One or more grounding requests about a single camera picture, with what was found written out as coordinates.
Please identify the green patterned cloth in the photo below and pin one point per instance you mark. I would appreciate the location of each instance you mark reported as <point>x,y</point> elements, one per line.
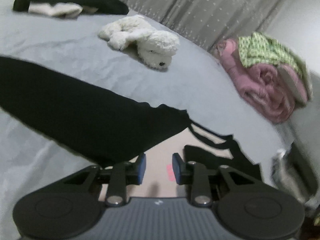
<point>259,48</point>

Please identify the grey blanket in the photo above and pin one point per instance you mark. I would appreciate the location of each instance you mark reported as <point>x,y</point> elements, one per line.
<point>302,127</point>

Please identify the pink folded quilt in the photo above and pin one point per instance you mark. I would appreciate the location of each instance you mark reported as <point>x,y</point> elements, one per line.
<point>260,85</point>

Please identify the white folded garment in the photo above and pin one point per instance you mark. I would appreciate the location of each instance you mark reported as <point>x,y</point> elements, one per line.
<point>287,180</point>

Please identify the grey dotted curtain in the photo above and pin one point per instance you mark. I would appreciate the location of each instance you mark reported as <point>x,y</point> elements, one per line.
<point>206,22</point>

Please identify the cream and black sweatshirt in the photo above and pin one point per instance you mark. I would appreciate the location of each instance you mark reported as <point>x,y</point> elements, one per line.
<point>108,128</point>

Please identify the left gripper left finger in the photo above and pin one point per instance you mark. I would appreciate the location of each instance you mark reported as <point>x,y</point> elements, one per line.
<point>119,177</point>

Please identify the pink grey pillow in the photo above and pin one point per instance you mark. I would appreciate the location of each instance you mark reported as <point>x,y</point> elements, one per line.
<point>300,85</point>

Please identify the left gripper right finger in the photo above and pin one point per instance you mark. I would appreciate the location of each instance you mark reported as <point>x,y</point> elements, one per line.
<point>196,177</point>

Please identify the black folded garment on stack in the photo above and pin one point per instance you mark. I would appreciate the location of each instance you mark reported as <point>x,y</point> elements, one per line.
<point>304,170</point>

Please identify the white plush dog toy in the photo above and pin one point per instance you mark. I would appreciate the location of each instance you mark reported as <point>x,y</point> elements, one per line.
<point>154,47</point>

